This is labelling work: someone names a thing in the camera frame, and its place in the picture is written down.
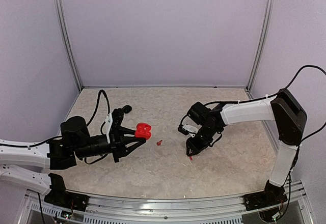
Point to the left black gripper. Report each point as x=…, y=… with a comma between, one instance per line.
x=116, y=136

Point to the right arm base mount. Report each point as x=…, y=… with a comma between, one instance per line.
x=271, y=203

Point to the aluminium corner post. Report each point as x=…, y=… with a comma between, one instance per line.
x=67, y=45
x=261, y=43

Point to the left aluminium corner post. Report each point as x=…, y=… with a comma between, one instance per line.
x=67, y=45

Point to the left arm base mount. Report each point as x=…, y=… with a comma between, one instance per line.
x=60, y=196

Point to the red round charging case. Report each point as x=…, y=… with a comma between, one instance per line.
x=143, y=130

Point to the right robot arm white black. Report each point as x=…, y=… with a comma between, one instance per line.
x=280, y=107

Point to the aluminium front rail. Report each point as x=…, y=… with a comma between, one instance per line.
x=105, y=209

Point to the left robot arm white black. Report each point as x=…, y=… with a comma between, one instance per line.
x=32, y=165

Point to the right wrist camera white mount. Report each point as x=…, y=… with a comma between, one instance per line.
x=188, y=130

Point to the right aluminium corner post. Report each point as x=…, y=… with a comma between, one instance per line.
x=261, y=43

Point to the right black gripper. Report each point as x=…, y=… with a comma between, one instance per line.
x=195, y=147

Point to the glossy black earbud case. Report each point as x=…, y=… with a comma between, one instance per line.
x=127, y=109

